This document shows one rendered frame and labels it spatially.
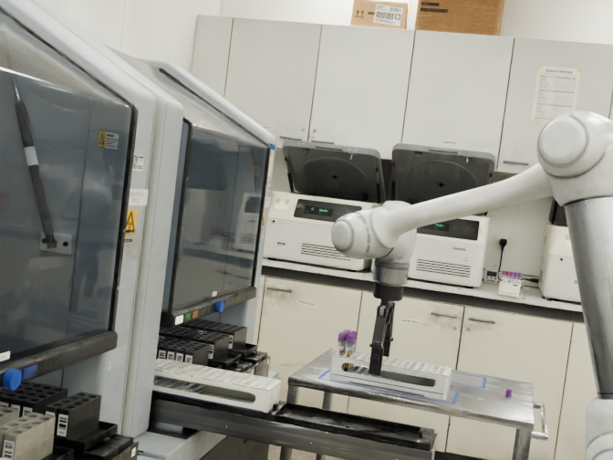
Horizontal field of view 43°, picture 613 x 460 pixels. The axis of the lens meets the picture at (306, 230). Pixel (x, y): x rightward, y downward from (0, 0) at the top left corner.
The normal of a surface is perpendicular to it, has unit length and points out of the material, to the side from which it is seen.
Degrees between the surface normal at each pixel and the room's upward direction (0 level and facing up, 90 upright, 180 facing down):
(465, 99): 90
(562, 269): 90
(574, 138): 85
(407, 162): 142
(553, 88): 90
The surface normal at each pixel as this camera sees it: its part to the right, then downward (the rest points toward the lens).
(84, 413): 0.97, 0.13
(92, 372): -0.23, 0.02
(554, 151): -0.60, -0.20
